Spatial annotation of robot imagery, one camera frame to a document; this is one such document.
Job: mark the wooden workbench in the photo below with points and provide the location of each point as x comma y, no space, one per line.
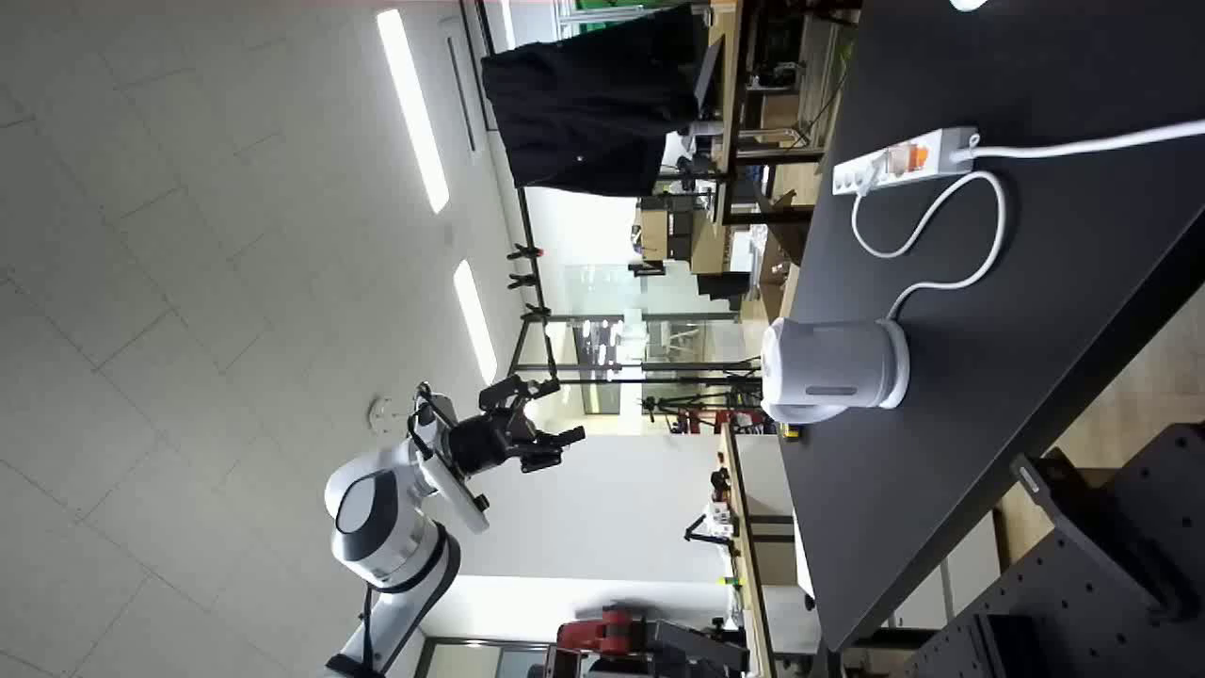
750,567

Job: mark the white kettle base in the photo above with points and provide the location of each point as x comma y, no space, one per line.
897,362

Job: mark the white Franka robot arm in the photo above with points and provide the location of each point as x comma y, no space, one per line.
378,516

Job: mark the white power strip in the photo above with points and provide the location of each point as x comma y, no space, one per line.
901,158

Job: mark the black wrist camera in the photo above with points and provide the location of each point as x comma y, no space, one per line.
507,399

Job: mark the black metal stand frame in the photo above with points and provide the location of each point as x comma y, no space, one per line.
626,371

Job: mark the black hanging cloth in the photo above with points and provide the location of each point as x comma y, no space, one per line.
590,99

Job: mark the long ceiling light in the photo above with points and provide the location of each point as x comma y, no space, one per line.
414,114
475,320

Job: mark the white electric kettle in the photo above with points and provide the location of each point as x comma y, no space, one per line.
829,371

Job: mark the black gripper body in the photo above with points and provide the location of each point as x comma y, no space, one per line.
483,442

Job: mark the wooden shelf unit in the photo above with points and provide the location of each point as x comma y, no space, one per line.
764,114

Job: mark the red machine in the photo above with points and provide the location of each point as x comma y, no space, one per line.
605,632

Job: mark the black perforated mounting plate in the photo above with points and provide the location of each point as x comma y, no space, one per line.
1079,578

